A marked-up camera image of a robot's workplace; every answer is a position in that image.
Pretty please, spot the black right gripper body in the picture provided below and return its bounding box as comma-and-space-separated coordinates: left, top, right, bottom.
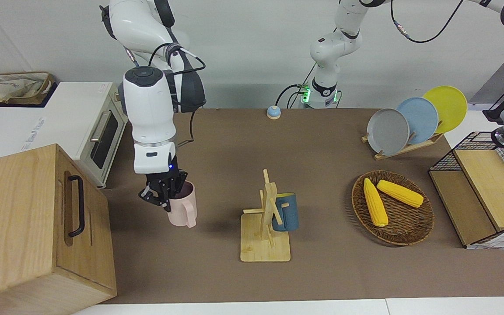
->
138, 168, 179, 205

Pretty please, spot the wooden cabinet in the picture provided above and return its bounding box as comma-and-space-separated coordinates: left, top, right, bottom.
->
0, 144, 117, 315

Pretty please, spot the wooden plate rack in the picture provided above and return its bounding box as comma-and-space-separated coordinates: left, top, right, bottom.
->
361, 133, 445, 161

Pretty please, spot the cardboard box with paper bag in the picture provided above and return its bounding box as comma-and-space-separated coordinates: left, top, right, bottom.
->
0, 71, 56, 119

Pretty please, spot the grey plate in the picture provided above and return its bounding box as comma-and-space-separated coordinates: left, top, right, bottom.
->
367, 108, 410, 156

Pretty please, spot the yellow corn cob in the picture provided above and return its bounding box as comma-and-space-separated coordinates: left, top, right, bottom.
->
377, 179, 424, 208
364, 178, 389, 227

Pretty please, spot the black base power cable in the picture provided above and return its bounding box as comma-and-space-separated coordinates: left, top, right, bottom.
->
276, 84, 308, 109

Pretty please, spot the black camera stand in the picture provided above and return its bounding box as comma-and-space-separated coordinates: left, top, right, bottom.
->
482, 87, 504, 124

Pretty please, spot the light blue plate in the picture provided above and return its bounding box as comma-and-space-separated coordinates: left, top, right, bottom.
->
396, 97, 440, 145

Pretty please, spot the wooden mug rack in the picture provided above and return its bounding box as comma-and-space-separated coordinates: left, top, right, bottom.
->
240, 169, 291, 263

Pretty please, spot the dark blue mug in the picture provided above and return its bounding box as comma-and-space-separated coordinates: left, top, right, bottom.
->
271, 192, 299, 232

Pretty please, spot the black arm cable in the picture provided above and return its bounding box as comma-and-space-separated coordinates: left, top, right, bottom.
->
391, 0, 465, 43
148, 42, 207, 148

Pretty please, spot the round wicker basket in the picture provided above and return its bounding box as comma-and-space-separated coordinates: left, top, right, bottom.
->
351, 170, 435, 246

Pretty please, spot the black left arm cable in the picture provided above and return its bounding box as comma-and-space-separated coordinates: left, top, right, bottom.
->
391, 0, 465, 43

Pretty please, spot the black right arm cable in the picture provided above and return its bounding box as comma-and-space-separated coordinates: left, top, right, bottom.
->
148, 42, 207, 148

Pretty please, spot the wooden box insert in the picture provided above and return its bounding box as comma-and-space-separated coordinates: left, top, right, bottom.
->
430, 149, 504, 245

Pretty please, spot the yellow plate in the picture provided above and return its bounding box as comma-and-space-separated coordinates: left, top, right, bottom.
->
423, 86, 468, 134

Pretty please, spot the brown table mat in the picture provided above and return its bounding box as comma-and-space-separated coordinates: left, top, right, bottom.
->
101, 108, 504, 305

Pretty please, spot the pink mug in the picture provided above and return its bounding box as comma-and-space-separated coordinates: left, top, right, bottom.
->
167, 181, 198, 228

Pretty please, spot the white oven door handle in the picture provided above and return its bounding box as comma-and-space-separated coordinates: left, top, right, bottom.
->
89, 110, 113, 143

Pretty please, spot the white toaster oven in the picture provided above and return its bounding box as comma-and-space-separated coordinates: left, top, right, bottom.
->
16, 82, 129, 189

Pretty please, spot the black cabinet handle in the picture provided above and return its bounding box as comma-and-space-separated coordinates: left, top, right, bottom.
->
67, 175, 85, 238

